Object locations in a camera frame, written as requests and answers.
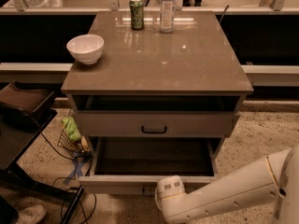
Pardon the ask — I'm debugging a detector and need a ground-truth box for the grey drawer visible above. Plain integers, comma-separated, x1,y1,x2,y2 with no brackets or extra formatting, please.
79,137,220,196
73,111,239,137

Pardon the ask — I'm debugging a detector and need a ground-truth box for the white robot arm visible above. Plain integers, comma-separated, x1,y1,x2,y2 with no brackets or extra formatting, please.
155,146,299,224

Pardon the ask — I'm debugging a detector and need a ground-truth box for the grey drawer cabinet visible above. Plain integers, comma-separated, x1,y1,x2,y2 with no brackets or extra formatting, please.
61,10,254,161

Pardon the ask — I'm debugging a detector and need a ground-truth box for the green bag in basket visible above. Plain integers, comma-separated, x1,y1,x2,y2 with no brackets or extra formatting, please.
62,117,81,141

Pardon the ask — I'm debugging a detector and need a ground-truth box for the white ceramic bowl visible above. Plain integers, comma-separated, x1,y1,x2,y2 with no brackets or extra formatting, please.
66,35,105,64

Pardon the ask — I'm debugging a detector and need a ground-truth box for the green soda can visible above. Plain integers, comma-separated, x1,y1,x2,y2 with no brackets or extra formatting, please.
129,0,144,30

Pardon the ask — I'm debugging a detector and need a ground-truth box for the clear plastic water bottle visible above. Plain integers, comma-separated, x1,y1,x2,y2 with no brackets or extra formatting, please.
160,0,176,33

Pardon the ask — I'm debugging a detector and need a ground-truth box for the black cart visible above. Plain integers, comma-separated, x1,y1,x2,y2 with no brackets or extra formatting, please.
0,109,83,224

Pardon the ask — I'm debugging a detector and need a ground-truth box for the white sneaker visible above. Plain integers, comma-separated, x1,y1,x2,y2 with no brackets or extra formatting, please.
16,205,47,224

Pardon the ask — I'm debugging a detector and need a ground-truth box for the wire basket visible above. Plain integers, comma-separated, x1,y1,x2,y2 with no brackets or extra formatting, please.
58,112,89,158

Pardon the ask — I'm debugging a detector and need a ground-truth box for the black floor cable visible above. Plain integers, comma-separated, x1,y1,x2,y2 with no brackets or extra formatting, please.
40,133,97,224

